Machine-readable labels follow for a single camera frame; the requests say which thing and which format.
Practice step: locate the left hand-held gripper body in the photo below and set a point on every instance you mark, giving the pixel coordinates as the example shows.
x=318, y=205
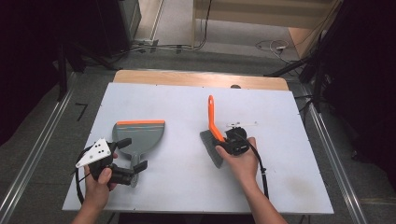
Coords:
x=95, y=154

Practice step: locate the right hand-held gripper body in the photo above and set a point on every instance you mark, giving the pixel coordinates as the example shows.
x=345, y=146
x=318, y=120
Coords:
x=236, y=141

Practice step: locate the grey dustpan with orange edge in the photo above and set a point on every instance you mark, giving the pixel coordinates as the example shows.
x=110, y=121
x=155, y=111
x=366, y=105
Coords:
x=140, y=137

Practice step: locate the orange brush with grey bristles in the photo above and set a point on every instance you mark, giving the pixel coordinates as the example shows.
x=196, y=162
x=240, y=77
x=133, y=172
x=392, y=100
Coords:
x=211, y=115

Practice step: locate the person's right hand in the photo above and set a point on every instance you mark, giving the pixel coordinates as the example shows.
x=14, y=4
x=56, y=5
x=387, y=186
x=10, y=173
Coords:
x=243, y=168

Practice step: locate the person's left hand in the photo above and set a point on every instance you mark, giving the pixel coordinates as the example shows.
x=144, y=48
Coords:
x=96, y=193

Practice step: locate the black metal stand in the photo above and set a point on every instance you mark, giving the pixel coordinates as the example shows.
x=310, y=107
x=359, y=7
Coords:
x=317, y=74

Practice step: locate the wooden board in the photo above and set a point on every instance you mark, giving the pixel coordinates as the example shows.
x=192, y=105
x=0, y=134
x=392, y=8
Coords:
x=300, y=40

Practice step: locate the dark cabinet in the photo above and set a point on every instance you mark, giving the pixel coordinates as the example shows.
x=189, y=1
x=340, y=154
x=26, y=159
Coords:
x=121, y=21

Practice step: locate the metal floor rail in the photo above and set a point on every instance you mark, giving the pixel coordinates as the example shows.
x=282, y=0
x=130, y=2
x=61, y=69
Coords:
x=336, y=161
x=37, y=140

